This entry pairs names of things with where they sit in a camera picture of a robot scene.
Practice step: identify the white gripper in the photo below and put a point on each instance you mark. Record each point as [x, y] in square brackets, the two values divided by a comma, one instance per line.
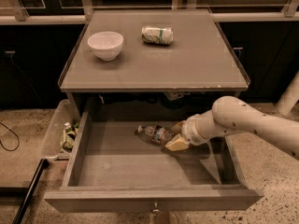
[191, 131]

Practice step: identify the clear plastic water bottle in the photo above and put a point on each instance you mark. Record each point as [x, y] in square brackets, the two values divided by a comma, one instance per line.
[154, 134]

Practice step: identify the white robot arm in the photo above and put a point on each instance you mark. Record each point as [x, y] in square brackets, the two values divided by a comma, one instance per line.
[229, 115]

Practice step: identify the open grey top drawer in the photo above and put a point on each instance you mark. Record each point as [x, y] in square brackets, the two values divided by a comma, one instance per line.
[112, 170]

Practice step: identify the small bottle in bin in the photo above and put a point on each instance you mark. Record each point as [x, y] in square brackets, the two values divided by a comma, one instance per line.
[68, 137]

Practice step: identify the grey wooden cabinet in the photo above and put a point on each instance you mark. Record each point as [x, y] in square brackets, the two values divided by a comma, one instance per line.
[198, 59]

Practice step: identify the white ceramic bowl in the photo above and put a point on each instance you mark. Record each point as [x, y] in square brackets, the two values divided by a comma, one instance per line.
[106, 45]

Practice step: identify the clear plastic storage bin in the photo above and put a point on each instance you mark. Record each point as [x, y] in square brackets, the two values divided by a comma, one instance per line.
[52, 142]

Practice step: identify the black floor bar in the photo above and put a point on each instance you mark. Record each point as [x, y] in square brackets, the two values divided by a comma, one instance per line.
[23, 195]

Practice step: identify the metal railing frame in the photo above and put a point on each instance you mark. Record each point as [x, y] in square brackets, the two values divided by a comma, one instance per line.
[80, 11]

